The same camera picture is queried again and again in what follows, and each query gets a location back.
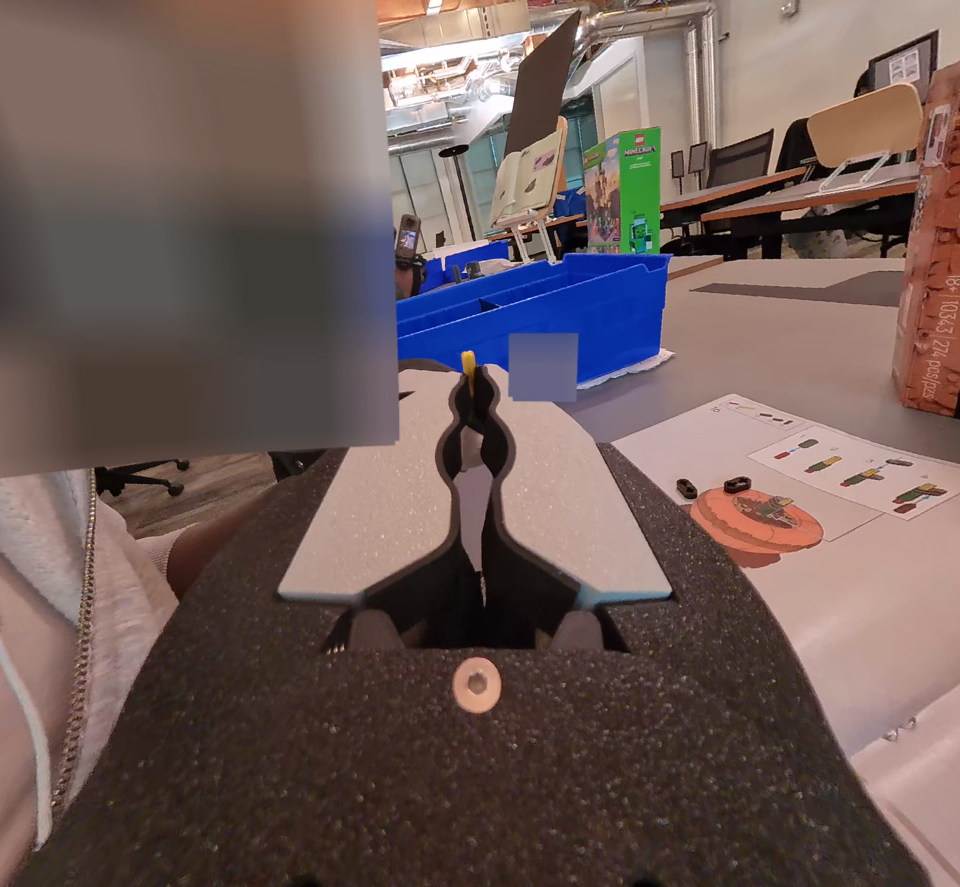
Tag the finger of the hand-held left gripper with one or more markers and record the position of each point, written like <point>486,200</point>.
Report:
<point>424,379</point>

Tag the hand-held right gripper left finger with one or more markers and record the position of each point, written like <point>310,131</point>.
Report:
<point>375,512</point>

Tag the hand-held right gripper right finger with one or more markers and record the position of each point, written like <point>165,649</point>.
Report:
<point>570,519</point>

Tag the small yellow toy brick piece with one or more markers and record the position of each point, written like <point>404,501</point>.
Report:
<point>467,366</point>

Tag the person's left forearm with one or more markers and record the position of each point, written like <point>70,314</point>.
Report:
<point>210,549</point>

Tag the small black toy link piece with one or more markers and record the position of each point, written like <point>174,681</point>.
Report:
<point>685,487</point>
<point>737,484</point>

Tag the grey desk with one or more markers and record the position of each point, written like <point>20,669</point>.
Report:
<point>750,347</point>

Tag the wood-edged desk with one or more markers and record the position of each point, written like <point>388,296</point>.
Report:
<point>825,198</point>
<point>750,186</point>

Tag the black office chair base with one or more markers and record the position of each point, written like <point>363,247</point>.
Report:
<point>142,471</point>

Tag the white paper towel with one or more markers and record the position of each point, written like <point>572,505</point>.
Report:
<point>637,366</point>

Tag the blue plastic bin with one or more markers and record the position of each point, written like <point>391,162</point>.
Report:
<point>600,302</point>

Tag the black floor lamp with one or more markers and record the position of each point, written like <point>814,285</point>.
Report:
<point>454,150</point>

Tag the open book on stand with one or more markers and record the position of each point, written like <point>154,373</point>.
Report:
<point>560,167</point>

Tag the person's white jacket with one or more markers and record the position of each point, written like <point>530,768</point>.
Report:
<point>45,527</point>

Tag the toy brick instruction booklet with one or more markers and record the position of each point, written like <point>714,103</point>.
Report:
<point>825,639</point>

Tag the green toy brick box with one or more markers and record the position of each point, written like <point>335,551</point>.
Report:
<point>637,182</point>

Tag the black board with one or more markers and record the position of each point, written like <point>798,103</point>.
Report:
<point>547,77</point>

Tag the black mesh office chair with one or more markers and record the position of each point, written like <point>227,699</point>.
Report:
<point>739,159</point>

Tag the brown toy brick box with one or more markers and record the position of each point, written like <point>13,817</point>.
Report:
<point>930,302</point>

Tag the white spiral-bound pad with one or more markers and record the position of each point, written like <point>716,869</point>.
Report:
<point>915,812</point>

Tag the beige book stand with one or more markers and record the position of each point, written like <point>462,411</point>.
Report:
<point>862,122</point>

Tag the head-mounted camera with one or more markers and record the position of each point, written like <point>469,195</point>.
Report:
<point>409,238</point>

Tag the black framed wall picture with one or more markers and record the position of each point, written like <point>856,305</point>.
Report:
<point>911,62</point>

